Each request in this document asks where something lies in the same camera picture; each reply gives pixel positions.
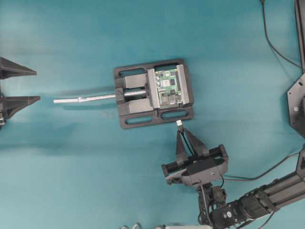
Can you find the silver vise screw handle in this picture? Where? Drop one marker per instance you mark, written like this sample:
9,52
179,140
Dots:
125,93

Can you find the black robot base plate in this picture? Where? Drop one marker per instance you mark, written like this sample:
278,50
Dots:
296,106

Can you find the white object at bottom edge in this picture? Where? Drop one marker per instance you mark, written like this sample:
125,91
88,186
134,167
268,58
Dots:
139,226

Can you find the black frame rail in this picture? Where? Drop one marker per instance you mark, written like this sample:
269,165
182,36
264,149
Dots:
300,23

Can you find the black USB plug with cable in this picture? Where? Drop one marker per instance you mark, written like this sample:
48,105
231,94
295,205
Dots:
181,130

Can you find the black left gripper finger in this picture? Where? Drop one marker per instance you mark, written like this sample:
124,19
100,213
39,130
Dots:
11,105
11,69

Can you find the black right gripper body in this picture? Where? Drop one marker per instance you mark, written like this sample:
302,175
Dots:
198,169

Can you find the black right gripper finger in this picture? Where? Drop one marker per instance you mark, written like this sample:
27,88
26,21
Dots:
180,149
198,147

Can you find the green PCB board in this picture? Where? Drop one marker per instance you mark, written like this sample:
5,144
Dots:
168,87

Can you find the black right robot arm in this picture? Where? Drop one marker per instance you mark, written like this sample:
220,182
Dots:
263,201

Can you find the black bench vise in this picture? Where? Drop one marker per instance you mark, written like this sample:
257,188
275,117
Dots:
143,111

